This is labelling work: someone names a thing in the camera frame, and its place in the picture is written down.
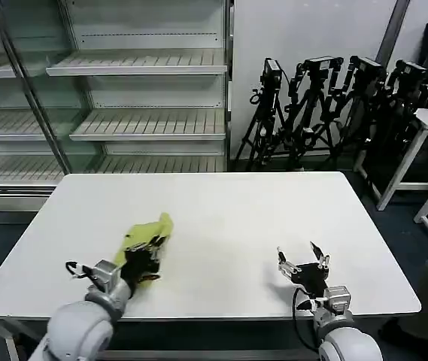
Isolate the grey wall strip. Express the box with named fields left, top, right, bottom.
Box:
left=377, top=0, right=411, bottom=69

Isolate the black camera tripod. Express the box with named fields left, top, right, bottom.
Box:
left=284, top=55, right=345, bottom=171
left=235, top=57, right=292, bottom=173
left=332, top=55, right=387, bottom=168
left=353, top=58, right=428, bottom=180

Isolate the yellow-green cloth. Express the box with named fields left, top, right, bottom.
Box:
left=110, top=212, right=175, bottom=290

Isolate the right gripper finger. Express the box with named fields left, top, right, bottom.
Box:
left=308, top=241, right=332, bottom=271
left=275, top=245, right=300, bottom=280

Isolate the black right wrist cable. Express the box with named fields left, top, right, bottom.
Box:
left=292, top=287, right=330, bottom=350

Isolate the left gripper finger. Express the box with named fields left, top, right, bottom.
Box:
left=124, top=240, right=151, bottom=254
left=147, top=234, right=167, bottom=262

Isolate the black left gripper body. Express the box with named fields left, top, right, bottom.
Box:
left=120, top=247, right=162, bottom=299

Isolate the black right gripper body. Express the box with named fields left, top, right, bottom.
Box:
left=290, top=262, right=330, bottom=299

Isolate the white open display shelf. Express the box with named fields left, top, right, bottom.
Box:
left=45, top=0, right=236, bottom=178

